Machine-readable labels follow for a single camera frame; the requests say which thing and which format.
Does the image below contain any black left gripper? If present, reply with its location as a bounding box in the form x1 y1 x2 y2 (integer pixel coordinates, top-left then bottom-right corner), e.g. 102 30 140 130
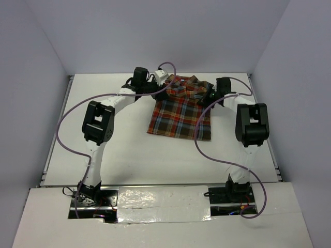
140 76 169 101

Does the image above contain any plaid long sleeve shirt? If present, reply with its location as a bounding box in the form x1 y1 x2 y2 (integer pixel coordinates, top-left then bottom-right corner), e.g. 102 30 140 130
147 74 213 141

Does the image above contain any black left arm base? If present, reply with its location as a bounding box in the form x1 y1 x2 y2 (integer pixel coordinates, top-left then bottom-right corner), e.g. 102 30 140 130
62 185 118 211

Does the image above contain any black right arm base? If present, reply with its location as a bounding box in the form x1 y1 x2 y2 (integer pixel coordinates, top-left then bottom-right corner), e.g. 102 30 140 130
204 175 254 204

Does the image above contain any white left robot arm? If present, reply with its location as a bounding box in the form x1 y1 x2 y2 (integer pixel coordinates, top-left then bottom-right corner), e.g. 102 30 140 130
78 67 169 206

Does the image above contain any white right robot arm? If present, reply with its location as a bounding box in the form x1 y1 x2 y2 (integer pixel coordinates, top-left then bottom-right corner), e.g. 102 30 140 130
194 77 269 184

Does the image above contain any glossy white tape patch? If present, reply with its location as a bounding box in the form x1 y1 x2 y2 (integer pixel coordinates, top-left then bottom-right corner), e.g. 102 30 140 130
117 185 212 224

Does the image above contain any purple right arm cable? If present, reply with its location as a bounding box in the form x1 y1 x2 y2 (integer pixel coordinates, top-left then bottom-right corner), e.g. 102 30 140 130
193 76 268 220

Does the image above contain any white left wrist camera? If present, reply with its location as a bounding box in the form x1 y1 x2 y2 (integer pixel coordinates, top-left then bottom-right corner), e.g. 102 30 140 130
154 69 169 86

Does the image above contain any aluminium table frame rail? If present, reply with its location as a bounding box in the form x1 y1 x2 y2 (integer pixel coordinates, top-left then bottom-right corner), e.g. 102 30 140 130
247 73 283 182

